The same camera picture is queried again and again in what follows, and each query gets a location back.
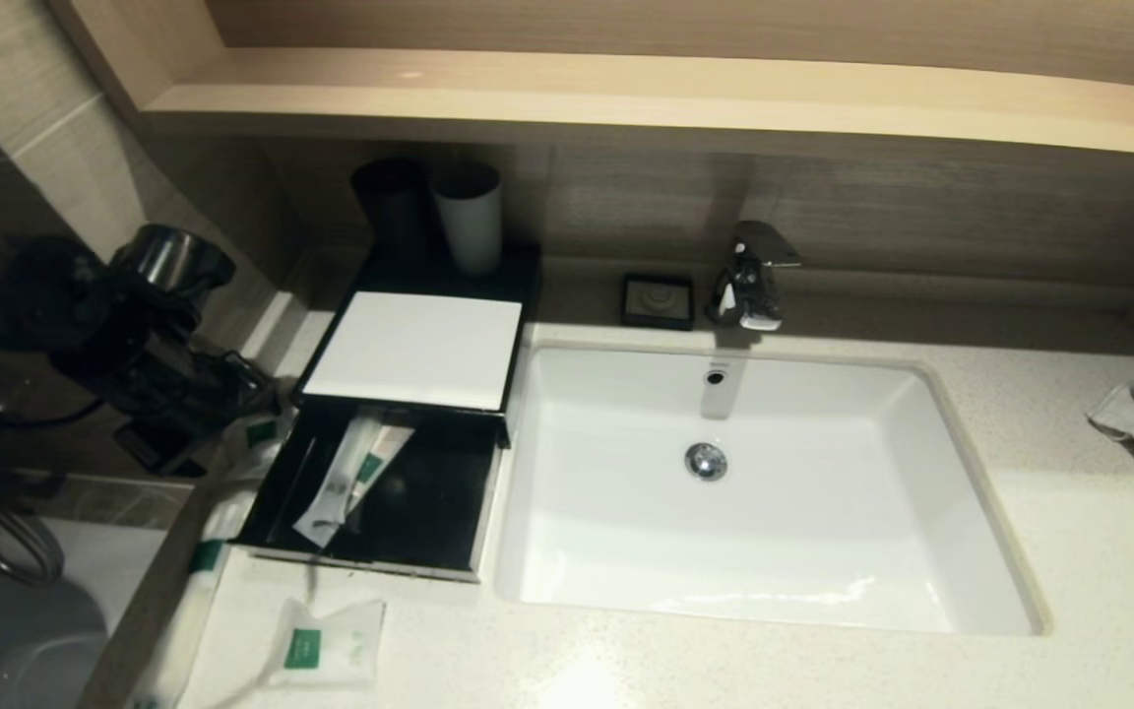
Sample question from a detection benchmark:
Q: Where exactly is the small sachet with green label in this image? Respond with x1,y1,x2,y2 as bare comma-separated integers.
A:
218,412,294,483

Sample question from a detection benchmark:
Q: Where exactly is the clear tube packet green label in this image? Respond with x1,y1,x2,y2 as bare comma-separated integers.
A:
291,409,388,549

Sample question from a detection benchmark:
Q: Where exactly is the black glossy box drawer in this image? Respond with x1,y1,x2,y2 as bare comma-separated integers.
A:
235,399,509,584

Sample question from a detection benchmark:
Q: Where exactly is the black plastic cup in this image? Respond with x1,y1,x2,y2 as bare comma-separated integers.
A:
350,160,430,267

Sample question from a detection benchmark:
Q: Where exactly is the white paper packet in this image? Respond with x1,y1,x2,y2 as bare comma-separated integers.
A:
350,423,417,515

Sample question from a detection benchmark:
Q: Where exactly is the long clear toothbrush packet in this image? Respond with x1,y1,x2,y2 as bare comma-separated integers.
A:
129,492,258,709

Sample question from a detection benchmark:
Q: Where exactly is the grey plastic cup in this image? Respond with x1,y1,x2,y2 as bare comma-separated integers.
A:
432,162,505,277

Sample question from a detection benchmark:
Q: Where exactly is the flat sachet with green label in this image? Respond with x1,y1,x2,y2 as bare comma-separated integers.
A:
265,599,387,688

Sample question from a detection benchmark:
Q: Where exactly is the black square soap dish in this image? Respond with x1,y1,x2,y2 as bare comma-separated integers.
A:
620,274,696,331

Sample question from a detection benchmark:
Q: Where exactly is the chrome sink drain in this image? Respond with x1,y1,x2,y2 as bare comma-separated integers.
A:
683,441,728,483

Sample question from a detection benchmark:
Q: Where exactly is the chrome sink faucet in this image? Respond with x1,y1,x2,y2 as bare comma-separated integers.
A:
705,222,802,332

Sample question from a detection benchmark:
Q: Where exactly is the white ceramic sink basin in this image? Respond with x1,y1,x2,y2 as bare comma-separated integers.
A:
495,340,1052,639

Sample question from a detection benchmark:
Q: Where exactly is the black coiled cable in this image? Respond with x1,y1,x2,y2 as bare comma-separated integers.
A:
0,468,66,587

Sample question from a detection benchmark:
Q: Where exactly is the light wooden wall shelf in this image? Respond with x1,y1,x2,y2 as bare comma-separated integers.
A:
50,0,1134,163

